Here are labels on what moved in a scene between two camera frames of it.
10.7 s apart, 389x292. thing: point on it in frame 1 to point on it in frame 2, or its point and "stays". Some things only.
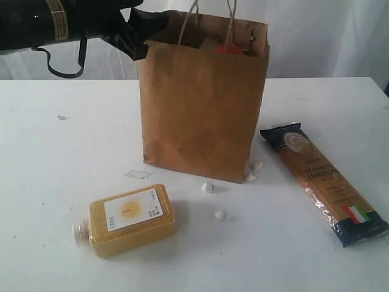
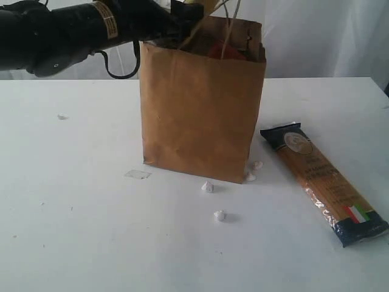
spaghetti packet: x=352 y=221 stays
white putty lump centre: x=208 y=187 stays
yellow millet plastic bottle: x=126 y=219 to x=194 y=2
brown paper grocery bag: x=202 y=83 stays
